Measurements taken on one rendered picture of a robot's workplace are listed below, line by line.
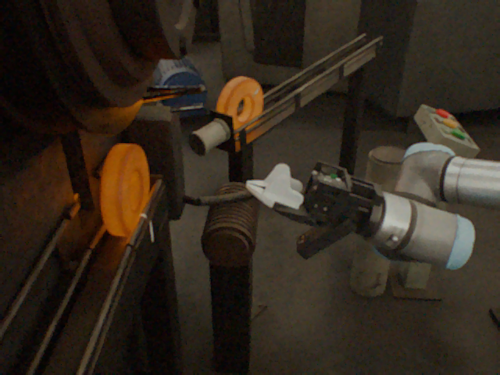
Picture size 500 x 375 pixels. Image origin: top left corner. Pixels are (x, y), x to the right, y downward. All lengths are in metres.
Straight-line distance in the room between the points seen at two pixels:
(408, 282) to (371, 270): 0.17
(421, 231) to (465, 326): 0.93
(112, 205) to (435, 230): 0.50
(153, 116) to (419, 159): 0.52
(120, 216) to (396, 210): 0.43
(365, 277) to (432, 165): 0.76
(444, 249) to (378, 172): 0.63
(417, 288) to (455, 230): 0.95
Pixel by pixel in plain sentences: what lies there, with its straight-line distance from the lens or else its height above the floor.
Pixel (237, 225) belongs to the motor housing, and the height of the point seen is 0.53.
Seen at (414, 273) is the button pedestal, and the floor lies 0.07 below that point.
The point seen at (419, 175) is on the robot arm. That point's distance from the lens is 0.94.
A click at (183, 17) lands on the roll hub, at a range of 0.66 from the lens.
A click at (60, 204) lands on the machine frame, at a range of 0.72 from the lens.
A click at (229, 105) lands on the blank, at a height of 0.74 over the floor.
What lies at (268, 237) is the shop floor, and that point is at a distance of 1.89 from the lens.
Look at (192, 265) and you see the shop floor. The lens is 1.76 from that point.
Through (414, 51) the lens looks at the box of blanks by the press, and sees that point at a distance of 2.72.
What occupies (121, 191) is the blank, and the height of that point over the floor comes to 0.77.
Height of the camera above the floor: 1.14
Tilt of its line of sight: 31 degrees down
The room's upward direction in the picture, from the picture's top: straight up
